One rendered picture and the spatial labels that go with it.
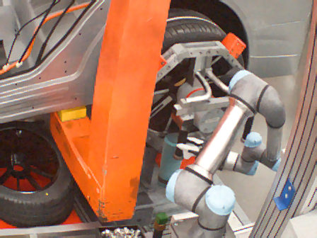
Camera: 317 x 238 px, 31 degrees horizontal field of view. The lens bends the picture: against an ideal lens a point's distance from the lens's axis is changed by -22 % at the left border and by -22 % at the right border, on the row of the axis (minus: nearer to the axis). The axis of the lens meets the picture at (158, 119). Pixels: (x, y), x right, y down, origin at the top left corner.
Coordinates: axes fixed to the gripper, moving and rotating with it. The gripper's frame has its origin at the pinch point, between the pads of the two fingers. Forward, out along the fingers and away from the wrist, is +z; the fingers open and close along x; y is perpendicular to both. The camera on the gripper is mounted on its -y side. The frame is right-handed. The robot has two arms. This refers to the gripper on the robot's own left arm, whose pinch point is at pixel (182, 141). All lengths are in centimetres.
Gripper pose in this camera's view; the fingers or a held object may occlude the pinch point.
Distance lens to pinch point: 283.4
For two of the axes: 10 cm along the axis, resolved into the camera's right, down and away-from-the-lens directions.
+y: -1.4, 7.9, 5.9
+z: -9.4, -3.0, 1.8
